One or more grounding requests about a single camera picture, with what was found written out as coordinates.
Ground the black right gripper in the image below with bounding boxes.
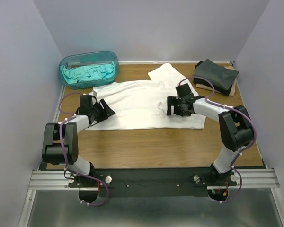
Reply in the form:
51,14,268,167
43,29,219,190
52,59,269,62
166,96,191,116

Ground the white printed t shirt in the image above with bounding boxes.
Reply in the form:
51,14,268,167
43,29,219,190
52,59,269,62
88,63,206,131

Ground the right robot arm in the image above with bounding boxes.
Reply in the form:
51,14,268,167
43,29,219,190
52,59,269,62
166,84,256,185

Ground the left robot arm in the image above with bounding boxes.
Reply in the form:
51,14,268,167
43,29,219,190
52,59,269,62
42,93,115,187

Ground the teal t shirt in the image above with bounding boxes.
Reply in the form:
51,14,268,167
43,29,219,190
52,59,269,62
60,62,116,84

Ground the teal plastic bin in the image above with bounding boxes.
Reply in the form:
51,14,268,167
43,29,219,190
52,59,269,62
58,51,119,89

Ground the folded grey-green t shirt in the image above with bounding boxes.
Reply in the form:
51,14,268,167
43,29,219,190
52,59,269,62
193,59,239,84

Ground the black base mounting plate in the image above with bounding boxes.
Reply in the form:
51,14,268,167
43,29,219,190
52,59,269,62
69,167,237,202

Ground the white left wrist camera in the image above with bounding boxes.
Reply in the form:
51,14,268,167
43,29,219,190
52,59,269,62
89,90,97,97

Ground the aluminium frame rail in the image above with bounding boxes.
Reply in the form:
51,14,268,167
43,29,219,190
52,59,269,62
19,165,284,227

